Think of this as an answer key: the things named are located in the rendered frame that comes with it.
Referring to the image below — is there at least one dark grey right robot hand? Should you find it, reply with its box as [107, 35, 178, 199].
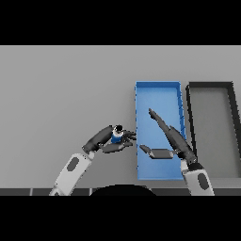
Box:
[138, 107, 199, 166]

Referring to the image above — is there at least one dark grey bin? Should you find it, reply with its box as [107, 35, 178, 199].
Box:
[185, 81, 241, 181]

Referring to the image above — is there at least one blue bin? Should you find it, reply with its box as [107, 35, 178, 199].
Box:
[134, 80, 187, 182]

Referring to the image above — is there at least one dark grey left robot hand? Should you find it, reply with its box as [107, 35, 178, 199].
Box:
[81, 124, 137, 155]

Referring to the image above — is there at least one blue pipe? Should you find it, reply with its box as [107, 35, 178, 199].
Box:
[111, 124, 124, 145]

